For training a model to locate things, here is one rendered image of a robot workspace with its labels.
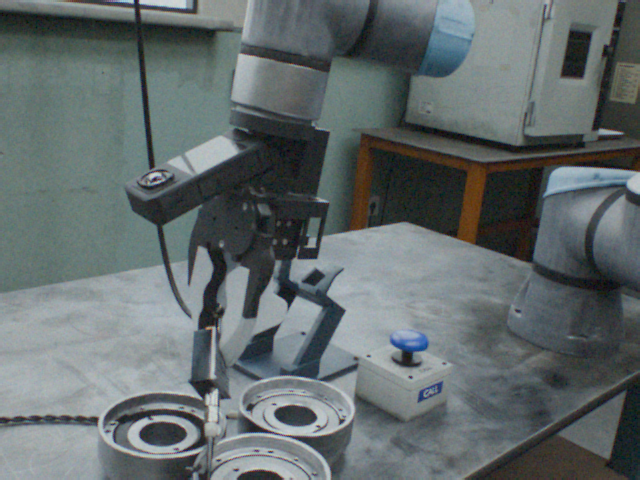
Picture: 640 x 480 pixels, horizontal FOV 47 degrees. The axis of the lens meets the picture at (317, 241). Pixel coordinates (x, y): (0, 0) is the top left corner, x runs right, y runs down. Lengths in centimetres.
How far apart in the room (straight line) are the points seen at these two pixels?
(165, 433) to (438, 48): 40
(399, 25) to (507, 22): 223
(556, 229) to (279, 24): 52
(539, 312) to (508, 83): 189
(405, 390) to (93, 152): 173
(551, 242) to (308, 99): 49
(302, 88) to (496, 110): 229
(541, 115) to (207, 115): 119
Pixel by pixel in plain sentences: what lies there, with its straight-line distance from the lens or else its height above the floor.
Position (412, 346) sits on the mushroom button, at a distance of 76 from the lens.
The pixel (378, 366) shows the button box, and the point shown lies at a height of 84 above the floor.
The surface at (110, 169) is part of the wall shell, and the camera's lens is 238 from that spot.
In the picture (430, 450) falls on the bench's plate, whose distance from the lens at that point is 72.
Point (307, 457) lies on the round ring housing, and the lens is 62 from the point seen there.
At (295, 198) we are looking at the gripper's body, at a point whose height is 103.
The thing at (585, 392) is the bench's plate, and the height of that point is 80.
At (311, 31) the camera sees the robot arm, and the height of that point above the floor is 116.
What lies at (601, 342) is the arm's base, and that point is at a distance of 101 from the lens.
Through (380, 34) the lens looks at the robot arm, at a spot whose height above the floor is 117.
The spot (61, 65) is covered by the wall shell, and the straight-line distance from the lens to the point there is 226.
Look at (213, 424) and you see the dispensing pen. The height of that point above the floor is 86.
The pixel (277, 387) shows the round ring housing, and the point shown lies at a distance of 73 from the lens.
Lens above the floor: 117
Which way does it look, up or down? 17 degrees down
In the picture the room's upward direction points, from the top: 6 degrees clockwise
